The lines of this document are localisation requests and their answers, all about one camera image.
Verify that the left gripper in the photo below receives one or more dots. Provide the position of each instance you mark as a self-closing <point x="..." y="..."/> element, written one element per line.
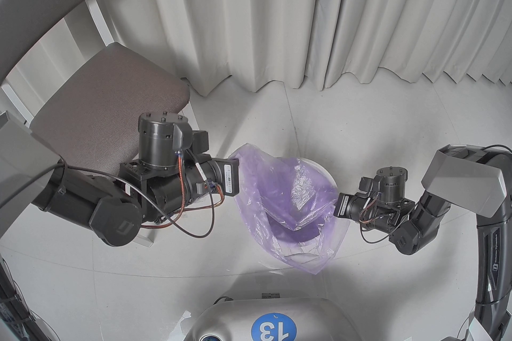
<point x="212" y="175"/>

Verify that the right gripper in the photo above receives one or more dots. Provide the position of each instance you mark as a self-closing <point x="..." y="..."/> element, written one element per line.
<point x="352" y="207"/>

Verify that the purple plastic bag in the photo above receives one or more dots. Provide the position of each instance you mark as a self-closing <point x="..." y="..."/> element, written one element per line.
<point x="272" y="187"/>

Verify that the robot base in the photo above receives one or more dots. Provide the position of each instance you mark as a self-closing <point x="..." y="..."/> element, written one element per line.
<point x="312" y="319"/>

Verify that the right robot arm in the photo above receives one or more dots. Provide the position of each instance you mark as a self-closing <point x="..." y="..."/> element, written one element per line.
<point x="460" y="179"/>

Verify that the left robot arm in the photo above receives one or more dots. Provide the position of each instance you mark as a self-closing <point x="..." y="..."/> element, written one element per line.
<point x="72" y="195"/>

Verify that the white trash bin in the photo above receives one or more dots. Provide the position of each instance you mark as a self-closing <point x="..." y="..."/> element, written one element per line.
<point x="320" y="171"/>

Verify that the grey white-framed chair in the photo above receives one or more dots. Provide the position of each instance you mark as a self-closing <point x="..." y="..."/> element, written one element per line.
<point x="108" y="91"/>

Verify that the white curtain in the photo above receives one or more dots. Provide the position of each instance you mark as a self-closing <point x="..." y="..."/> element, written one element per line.
<point x="420" y="3"/>
<point x="240" y="11"/>

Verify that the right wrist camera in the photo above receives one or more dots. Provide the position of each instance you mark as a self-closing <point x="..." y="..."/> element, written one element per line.
<point x="366" y="185"/>

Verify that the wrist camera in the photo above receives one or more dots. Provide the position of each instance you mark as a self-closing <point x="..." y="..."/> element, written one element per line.
<point x="200" y="141"/>
<point x="366" y="185"/>

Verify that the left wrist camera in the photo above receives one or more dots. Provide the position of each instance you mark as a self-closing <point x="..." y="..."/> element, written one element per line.
<point x="200" y="141"/>

